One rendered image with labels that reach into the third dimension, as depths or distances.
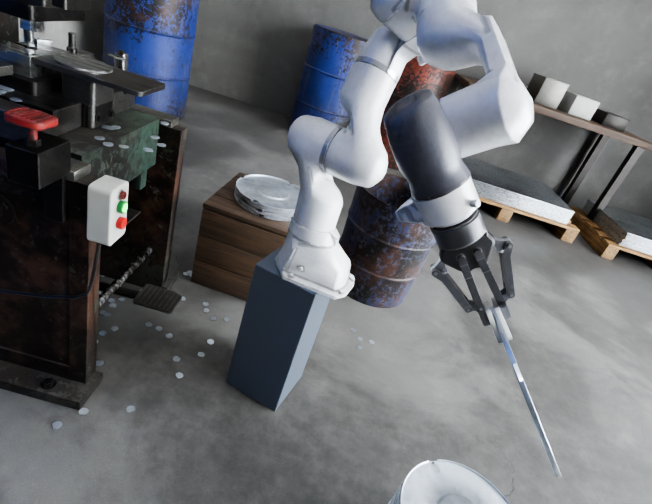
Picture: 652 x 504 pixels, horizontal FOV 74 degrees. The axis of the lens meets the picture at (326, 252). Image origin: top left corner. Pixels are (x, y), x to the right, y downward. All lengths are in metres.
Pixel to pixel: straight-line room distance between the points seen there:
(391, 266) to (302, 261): 0.79
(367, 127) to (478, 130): 0.39
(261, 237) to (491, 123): 1.08
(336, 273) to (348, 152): 0.30
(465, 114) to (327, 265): 0.57
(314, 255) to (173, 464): 0.63
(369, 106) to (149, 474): 1.01
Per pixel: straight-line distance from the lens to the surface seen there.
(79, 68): 1.20
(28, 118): 0.93
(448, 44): 0.83
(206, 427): 1.34
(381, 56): 1.05
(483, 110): 0.66
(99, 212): 1.02
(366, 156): 0.98
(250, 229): 1.58
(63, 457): 1.29
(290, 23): 4.42
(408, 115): 0.60
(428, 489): 1.13
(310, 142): 1.02
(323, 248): 1.09
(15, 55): 1.26
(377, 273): 1.85
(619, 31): 4.83
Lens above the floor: 1.07
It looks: 29 degrees down
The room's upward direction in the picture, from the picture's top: 19 degrees clockwise
